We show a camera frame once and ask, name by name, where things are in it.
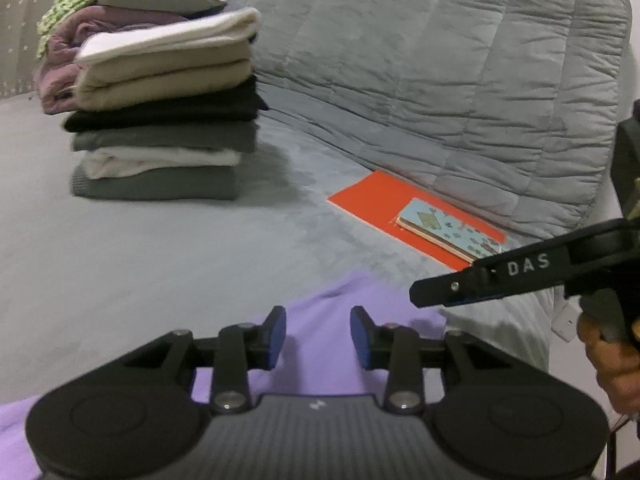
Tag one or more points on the orange book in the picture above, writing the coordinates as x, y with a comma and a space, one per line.
375, 205

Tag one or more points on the white tag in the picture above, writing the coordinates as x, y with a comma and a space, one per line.
565, 317

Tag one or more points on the grey bed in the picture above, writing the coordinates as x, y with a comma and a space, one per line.
175, 250

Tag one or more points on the small blue patterned book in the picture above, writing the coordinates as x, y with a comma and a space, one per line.
445, 227

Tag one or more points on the grey star-print curtain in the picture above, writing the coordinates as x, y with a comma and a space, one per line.
25, 20

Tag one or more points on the folded pink quilt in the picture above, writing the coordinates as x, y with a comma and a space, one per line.
65, 60

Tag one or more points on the purple pants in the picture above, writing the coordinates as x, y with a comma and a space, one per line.
320, 340

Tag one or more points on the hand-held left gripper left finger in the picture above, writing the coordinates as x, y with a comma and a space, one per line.
275, 332

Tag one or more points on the stack of folded clothes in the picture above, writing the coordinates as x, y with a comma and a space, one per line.
165, 110

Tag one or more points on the grey quilted blanket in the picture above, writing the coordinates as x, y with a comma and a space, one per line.
425, 85

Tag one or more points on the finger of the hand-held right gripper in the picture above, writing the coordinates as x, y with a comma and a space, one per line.
500, 270

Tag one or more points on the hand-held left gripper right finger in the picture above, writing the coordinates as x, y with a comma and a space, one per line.
361, 335

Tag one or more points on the person's right hand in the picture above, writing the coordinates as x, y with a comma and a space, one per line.
615, 375

